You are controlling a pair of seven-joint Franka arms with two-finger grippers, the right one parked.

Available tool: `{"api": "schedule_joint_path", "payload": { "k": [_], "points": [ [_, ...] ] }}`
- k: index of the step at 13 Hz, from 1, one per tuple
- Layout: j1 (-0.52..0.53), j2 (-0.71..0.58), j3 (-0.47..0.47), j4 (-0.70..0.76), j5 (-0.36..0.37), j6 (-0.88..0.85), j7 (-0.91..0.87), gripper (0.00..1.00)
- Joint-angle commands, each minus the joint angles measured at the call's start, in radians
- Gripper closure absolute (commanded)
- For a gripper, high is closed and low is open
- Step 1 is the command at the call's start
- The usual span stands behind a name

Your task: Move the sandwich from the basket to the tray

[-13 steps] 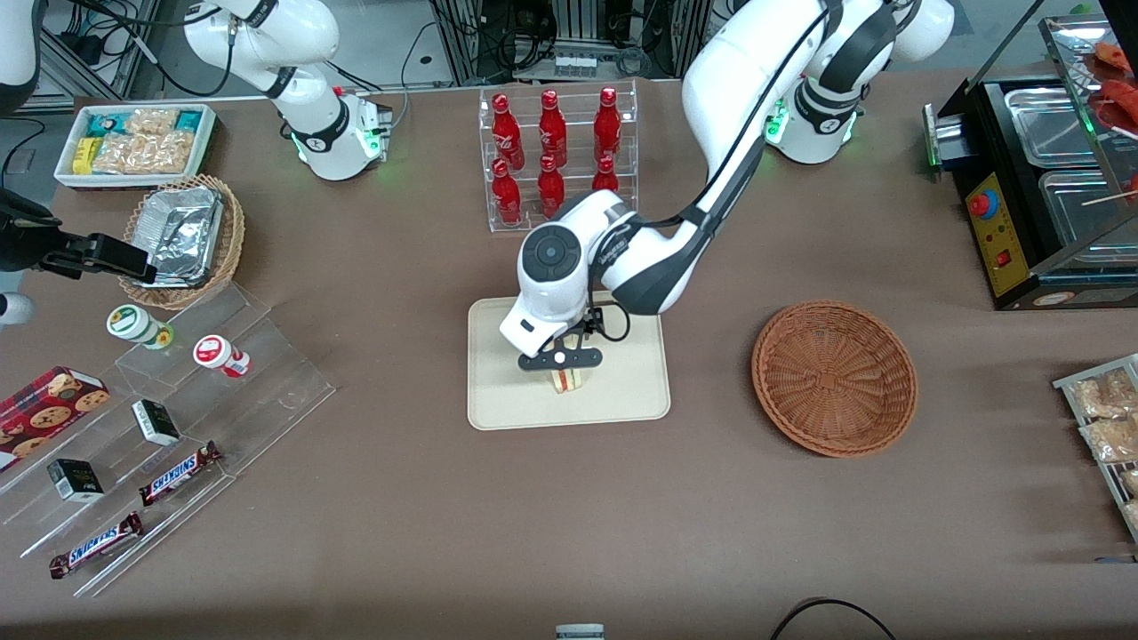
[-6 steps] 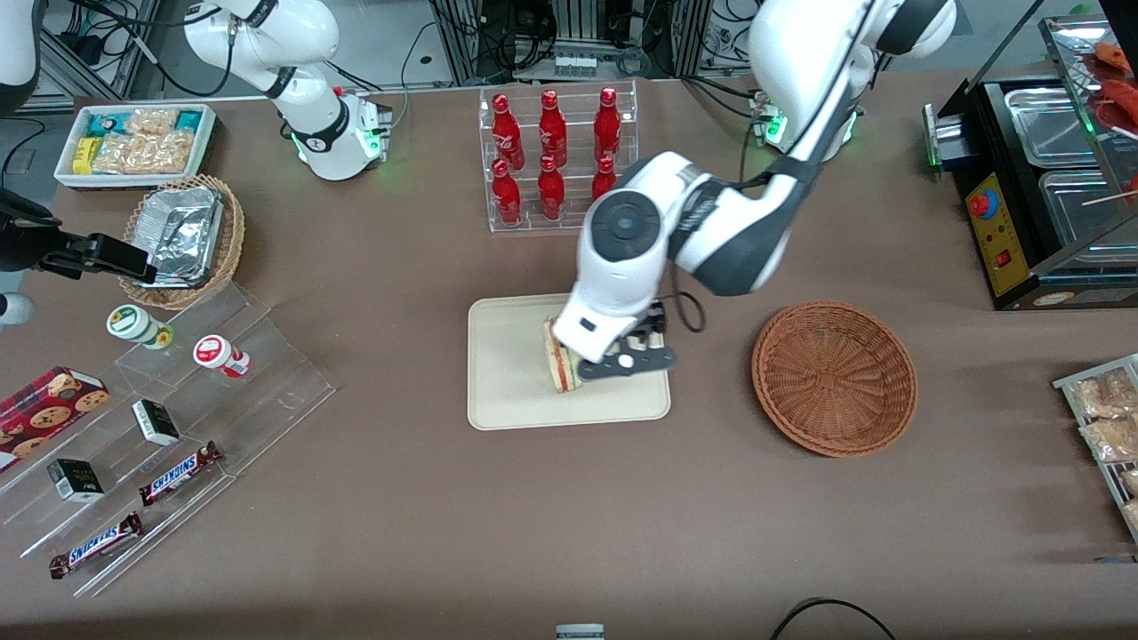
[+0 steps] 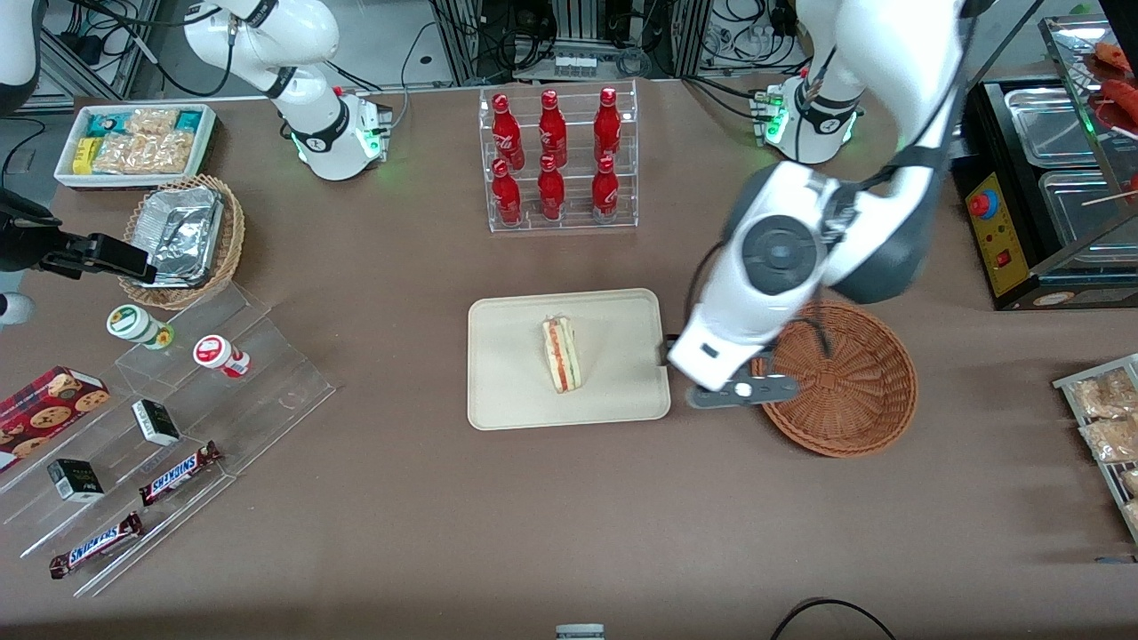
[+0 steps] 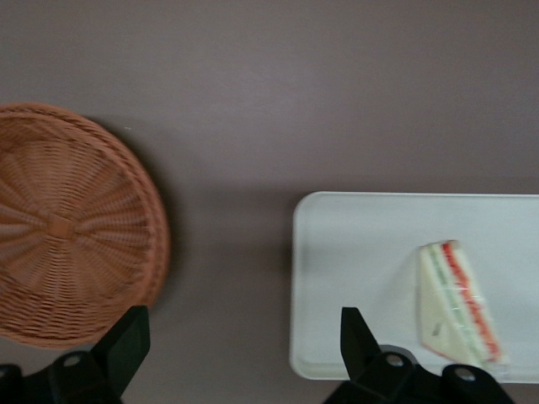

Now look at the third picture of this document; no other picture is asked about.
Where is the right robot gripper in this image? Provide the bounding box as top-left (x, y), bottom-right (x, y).
top-left (0, 188), bottom-right (158, 284)

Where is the beige plastic tray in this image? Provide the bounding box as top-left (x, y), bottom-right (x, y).
top-left (468, 288), bottom-right (672, 432)

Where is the aluminium equipment frame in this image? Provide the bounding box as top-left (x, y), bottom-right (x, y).
top-left (427, 0), bottom-right (712, 86)

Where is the clear rice cracker bag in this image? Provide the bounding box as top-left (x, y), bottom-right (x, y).
top-left (93, 132), bottom-right (194, 175)
top-left (124, 108), bottom-right (180, 137)

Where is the white power strip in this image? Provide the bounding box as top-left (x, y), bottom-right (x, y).
top-left (553, 52), bottom-right (625, 79)

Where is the clear acrylic stepped display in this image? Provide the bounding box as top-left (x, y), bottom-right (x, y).
top-left (0, 283), bottom-right (337, 598)

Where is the white plastic snack bin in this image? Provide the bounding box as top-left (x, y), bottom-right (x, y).
top-left (54, 103), bottom-right (218, 191)

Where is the red lid yoghurt cup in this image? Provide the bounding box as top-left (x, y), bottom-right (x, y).
top-left (193, 334), bottom-right (252, 379)

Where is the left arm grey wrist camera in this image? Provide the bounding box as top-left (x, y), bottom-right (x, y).
top-left (685, 373), bottom-right (800, 411)

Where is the green lid yoghurt cup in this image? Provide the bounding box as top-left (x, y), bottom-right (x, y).
top-left (107, 304), bottom-right (175, 350)

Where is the small black carton box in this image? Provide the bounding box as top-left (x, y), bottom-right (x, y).
top-left (132, 399), bottom-right (181, 447)
top-left (47, 459), bottom-right (105, 504)

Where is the clear acrylic bottle rack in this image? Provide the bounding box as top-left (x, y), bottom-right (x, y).
top-left (478, 78), bottom-right (639, 234)

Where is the triangular sandwich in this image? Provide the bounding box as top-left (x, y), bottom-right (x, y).
top-left (541, 313), bottom-right (584, 395)

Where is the tray of packaged pastries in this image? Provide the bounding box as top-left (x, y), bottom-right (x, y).
top-left (1053, 353), bottom-right (1138, 543)

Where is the red cola bottle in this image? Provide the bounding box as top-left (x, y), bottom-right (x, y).
top-left (492, 158), bottom-right (523, 226)
top-left (539, 89), bottom-right (568, 168)
top-left (492, 92), bottom-right (525, 170)
top-left (594, 86), bottom-right (621, 165)
top-left (591, 156), bottom-right (620, 220)
top-left (537, 155), bottom-right (566, 221)

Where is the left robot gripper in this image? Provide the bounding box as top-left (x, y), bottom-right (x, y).
top-left (657, 298), bottom-right (785, 393)

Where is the black cable loop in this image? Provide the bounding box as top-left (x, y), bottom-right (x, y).
top-left (769, 597), bottom-right (899, 640)

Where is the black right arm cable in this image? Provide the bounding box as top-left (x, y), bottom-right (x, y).
top-left (67, 0), bottom-right (234, 99)

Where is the Snickers chocolate bar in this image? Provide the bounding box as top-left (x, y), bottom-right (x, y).
top-left (139, 441), bottom-right (223, 508)
top-left (49, 511), bottom-right (144, 580)

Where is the red tartan cookie box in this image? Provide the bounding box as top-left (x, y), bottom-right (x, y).
top-left (0, 365), bottom-right (111, 474)

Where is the aluminium foil tray stack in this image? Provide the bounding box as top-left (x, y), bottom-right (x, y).
top-left (131, 185), bottom-right (225, 288)

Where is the black food warmer machine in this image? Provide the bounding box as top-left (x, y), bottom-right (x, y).
top-left (951, 13), bottom-right (1138, 311)

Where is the dark brown wicker basket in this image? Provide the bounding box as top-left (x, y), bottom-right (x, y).
top-left (751, 300), bottom-right (918, 459)

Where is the light tan wicker basket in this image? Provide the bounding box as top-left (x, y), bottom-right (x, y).
top-left (118, 173), bottom-right (246, 310)

